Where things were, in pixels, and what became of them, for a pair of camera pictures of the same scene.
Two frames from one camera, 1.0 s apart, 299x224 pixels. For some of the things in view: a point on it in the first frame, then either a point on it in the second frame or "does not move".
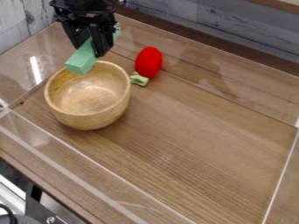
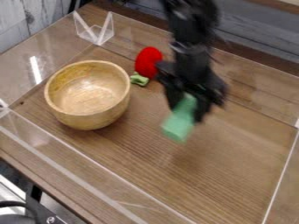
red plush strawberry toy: [146, 62] does not move
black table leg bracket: [36, 213] does not move
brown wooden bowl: [88, 101] does not move
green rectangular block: [82, 57] → [178, 123]
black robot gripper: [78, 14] → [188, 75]
